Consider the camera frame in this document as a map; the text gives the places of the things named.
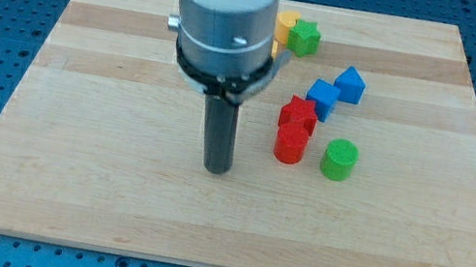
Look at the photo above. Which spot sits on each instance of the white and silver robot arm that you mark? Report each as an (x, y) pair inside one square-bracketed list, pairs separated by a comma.
[(224, 49)]

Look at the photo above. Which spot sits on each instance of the wooden board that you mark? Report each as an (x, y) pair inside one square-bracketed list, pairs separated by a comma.
[(101, 148)]

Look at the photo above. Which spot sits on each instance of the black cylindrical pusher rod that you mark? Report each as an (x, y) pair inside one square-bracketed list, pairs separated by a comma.
[(220, 130)]

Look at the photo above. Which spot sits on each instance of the green cylinder block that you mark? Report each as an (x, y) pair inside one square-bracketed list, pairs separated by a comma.
[(339, 158)]

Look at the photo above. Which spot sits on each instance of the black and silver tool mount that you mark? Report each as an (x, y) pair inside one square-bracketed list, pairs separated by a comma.
[(237, 88)]

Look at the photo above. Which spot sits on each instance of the green star block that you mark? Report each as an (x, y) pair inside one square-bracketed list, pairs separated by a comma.
[(303, 38)]

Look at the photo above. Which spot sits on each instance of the blue triangular prism block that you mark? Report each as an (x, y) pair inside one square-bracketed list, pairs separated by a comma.
[(351, 86)]

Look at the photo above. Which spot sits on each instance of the blue cube block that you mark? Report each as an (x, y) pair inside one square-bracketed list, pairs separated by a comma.
[(325, 96)]

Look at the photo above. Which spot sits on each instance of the red cylinder block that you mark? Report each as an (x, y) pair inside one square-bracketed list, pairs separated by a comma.
[(292, 140)]

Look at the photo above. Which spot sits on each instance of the yellow heart block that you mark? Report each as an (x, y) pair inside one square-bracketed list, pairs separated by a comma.
[(285, 21)]

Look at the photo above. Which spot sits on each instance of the red star block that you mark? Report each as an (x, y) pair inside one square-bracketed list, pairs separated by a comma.
[(299, 111)]

